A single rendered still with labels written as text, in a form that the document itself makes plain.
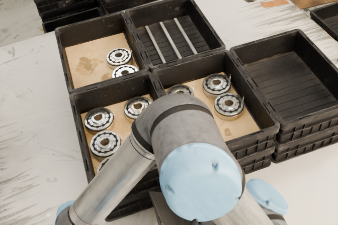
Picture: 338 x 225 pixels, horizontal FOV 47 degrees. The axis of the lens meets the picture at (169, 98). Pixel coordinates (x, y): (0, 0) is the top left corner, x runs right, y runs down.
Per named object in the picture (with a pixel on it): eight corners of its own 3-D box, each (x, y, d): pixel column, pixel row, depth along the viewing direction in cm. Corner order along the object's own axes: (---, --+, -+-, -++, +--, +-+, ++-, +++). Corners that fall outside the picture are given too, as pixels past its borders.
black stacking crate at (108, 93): (190, 178, 121) (189, 158, 113) (98, 209, 117) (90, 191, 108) (153, 93, 147) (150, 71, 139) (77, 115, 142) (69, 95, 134)
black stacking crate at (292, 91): (355, 122, 131) (366, 100, 123) (277, 148, 126) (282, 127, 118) (293, 51, 157) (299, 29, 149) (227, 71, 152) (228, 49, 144)
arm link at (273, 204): (244, 207, 109) (278, 178, 103) (263, 251, 98) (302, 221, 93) (213, 198, 103) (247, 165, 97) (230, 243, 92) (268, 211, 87)
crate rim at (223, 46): (227, 52, 145) (227, 47, 144) (151, 74, 140) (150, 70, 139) (189, -2, 171) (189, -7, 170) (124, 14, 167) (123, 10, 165)
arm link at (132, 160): (163, 57, 70) (41, 212, 90) (176, 94, 62) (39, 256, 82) (210, 82, 76) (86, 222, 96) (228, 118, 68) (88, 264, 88)
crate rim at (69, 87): (151, 74, 140) (150, 70, 139) (70, 98, 136) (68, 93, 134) (124, 14, 167) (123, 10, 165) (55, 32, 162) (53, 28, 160)
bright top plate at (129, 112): (156, 112, 135) (156, 111, 134) (129, 122, 132) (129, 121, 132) (146, 93, 141) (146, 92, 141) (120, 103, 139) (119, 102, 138)
